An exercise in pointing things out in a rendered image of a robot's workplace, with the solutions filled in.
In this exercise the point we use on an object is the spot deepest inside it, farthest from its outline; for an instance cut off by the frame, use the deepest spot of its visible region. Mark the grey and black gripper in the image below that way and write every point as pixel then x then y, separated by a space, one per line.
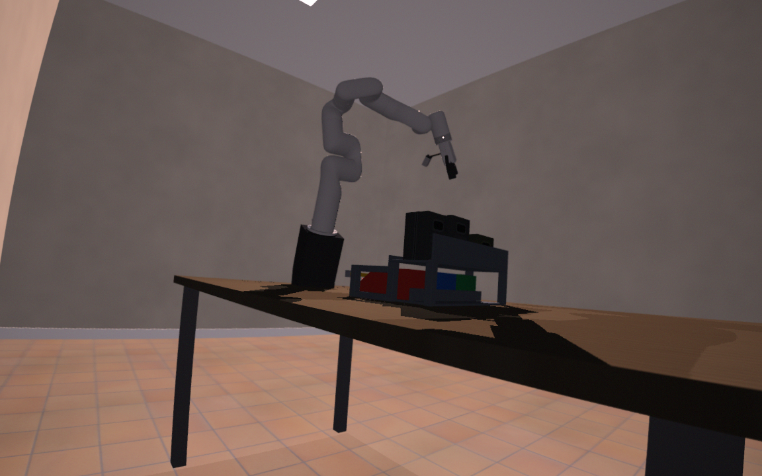
pixel 446 153

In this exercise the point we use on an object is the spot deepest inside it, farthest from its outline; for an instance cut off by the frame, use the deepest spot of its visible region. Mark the olive green case with orange latches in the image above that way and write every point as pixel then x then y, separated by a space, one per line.
pixel 481 239

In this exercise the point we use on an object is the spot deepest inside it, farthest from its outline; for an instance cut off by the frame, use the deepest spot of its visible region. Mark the blue bin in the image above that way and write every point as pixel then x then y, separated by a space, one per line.
pixel 446 281

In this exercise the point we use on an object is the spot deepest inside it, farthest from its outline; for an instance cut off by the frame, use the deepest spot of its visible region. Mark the dark grey metal shelf rack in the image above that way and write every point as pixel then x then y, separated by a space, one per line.
pixel 445 251

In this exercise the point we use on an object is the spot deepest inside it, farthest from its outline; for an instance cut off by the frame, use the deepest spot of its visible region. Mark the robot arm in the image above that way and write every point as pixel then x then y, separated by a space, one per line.
pixel 349 167

